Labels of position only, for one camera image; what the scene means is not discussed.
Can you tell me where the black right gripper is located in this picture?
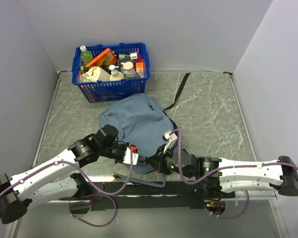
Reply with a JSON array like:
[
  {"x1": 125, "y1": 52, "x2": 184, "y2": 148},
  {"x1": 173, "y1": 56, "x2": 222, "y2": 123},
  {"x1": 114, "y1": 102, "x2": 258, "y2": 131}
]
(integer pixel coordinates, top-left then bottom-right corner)
[{"x1": 146, "y1": 143, "x2": 193, "y2": 178}]

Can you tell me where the cream pump bottle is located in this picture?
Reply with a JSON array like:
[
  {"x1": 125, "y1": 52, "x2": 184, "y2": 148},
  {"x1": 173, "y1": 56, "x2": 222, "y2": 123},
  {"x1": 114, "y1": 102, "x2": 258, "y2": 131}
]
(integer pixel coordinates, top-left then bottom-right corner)
[{"x1": 109, "y1": 64, "x2": 125, "y2": 81}]

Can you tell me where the blue plastic shopping basket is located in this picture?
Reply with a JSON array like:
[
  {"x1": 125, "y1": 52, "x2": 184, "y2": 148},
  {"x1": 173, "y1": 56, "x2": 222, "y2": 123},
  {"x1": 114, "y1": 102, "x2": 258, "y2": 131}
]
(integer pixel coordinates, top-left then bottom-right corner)
[{"x1": 72, "y1": 42, "x2": 150, "y2": 103}]

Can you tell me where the blue student backpack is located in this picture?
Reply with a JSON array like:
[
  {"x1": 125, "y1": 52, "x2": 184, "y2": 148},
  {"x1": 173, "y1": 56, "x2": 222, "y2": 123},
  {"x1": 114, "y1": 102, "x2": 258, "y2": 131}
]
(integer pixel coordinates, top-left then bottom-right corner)
[{"x1": 99, "y1": 93, "x2": 177, "y2": 175}]

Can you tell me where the pink orange bottle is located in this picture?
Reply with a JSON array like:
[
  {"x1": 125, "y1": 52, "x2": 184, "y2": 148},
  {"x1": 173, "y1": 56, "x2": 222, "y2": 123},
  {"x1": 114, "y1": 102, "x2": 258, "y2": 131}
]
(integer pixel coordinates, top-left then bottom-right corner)
[{"x1": 136, "y1": 56, "x2": 145, "y2": 78}]

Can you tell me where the orange snack box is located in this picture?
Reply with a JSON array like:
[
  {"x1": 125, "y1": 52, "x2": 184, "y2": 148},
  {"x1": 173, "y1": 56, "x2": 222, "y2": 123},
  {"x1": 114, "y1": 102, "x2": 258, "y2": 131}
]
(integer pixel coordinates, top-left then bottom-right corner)
[{"x1": 86, "y1": 48, "x2": 118, "y2": 67}]

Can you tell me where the grey pump bottle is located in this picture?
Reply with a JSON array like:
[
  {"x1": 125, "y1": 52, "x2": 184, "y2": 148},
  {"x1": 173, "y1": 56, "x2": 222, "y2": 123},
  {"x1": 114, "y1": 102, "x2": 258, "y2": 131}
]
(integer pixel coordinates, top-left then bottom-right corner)
[{"x1": 121, "y1": 61, "x2": 140, "y2": 79}]

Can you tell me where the green drink bottle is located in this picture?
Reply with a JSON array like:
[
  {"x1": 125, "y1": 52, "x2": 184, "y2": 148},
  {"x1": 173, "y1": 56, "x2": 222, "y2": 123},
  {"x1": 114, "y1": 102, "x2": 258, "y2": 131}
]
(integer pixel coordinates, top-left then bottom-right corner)
[{"x1": 79, "y1": 46, "x2": 93, "y2": 65}]

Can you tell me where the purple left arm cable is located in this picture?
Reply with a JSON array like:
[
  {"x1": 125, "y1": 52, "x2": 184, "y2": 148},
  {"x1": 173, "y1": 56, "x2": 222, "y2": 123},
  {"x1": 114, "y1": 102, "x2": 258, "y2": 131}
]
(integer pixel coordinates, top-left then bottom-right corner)
[{"x1": 0, "y1": 150, "x2": 135, "y2": 228}]

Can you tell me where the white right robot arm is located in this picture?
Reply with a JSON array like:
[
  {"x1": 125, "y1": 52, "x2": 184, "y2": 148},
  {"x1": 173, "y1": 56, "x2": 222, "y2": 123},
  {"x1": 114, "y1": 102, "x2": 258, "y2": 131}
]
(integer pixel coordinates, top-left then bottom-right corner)
[{"x1": 145, "y1": 147, "x2": 298, "y2": 197}]

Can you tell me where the aluminium front rail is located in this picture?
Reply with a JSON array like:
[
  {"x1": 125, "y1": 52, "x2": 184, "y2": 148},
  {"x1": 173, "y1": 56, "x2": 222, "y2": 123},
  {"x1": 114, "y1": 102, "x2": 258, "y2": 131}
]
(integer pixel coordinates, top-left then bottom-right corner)
[{"x1": 13, "y1": 180, "x2": 278, "y2": 204}]

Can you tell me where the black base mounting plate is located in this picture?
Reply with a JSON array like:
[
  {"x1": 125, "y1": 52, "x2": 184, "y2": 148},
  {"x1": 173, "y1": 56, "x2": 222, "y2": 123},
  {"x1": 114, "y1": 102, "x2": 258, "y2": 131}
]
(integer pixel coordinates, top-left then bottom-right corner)
[{"x1": 58, "y1": 180, "x2": 235, "y2": 211}]

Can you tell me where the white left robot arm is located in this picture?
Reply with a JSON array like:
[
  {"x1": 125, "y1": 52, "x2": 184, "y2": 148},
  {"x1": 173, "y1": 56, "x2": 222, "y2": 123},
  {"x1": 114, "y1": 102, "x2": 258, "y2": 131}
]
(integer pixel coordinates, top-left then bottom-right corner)
[{"x1": 0, "y1": 125, "x2": 138, "y2": 224}]

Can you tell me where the black backpack strap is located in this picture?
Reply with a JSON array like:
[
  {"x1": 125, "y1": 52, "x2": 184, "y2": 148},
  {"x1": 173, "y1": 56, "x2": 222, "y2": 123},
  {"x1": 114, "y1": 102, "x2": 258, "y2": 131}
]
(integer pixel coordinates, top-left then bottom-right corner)
[{"x1": 163, "y1": 72, "x2": 191, "y2": 111}]

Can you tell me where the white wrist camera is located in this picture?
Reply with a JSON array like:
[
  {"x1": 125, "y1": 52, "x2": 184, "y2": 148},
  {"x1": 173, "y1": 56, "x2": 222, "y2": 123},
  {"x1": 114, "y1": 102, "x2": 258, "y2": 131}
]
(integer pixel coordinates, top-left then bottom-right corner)
[
  {"x1": 162, "y1": 130, "x2": 178, "y2": 153},
  {"x1": 123, "y1": 145, "x2": 139, "y2": 166}
]

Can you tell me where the black packaged item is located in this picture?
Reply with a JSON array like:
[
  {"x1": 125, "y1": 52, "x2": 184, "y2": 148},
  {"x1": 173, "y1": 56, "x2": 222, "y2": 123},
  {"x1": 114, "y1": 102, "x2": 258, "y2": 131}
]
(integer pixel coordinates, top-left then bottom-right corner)
[{"x1": 118, "y1": 53, "x2": 131, "y2": 67}]

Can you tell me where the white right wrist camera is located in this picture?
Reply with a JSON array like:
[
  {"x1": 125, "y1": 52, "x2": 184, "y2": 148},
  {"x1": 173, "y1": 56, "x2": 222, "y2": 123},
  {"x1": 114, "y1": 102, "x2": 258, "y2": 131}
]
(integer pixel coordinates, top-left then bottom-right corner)
[{"x1": 162, "y1": 130, "x2": 178, "y2": 153}]

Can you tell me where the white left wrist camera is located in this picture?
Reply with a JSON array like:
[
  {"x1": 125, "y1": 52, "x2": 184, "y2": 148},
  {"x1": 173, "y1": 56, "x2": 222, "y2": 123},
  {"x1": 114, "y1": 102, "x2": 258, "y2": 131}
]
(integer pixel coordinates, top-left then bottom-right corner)
[{"x1": 123, "y1": 145, "x2": 139, "y2": 166}]

